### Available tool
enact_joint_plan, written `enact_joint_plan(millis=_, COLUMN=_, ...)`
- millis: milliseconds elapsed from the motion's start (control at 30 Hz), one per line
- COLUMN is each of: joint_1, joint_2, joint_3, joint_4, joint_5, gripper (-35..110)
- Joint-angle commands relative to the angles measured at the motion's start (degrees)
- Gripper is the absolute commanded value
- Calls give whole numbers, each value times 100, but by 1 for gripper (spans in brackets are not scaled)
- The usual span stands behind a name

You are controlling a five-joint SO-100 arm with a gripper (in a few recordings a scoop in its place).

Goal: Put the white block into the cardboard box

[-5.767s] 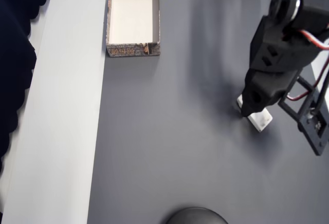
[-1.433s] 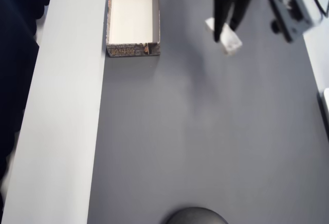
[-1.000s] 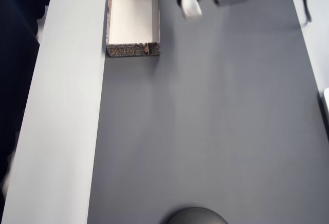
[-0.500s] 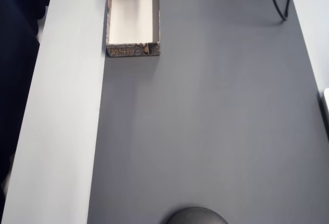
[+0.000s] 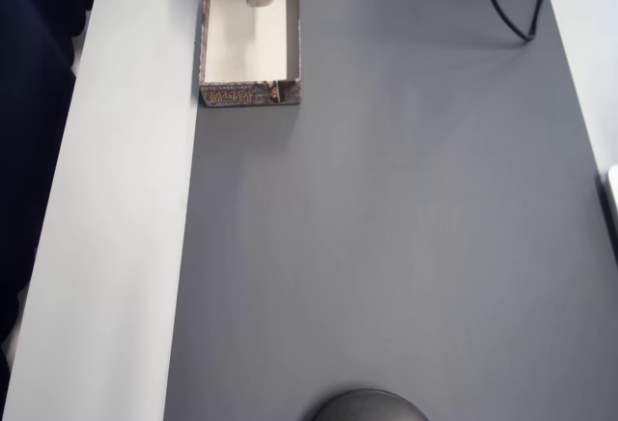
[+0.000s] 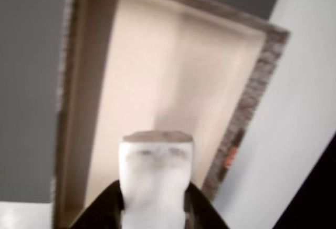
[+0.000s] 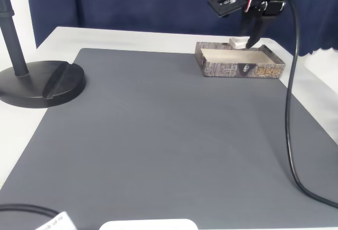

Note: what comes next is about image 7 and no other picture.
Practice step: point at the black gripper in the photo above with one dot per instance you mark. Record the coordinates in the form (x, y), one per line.
(260, 6)

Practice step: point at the small white rectangular block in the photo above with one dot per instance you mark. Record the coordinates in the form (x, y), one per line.
(237, 42)

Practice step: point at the patterned open cardboard box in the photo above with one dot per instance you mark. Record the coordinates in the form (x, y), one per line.
(224, 69)

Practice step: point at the dark blue curtain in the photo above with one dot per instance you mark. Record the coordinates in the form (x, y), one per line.
(132, 3)

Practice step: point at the grey desk mat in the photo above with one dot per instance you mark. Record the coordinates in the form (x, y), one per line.
(132, 148)

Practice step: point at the black round-base stand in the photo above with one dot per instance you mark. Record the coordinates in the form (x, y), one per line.
(39, 82)

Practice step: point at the white flat device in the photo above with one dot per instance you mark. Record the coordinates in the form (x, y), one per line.
(148, 225)

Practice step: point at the white printed label tag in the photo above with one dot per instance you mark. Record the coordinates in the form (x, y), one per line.
(56, 222)

